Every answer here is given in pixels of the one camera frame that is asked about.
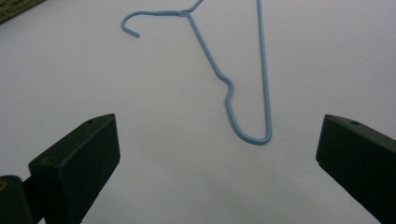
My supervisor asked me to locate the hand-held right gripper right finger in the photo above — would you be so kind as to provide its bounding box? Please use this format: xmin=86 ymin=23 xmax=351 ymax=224
xmin=315 ymin=114 xmax=396 ymax=224

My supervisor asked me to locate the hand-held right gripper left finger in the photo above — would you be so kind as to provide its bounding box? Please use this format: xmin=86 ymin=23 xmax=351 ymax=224
xmin=28 ymin=113 xmax=121 ymax=224

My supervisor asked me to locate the blue wire clothes hanger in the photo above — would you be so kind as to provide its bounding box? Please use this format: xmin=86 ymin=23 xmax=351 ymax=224
xmin=120 ymin=0 xmax=273 ymax=146

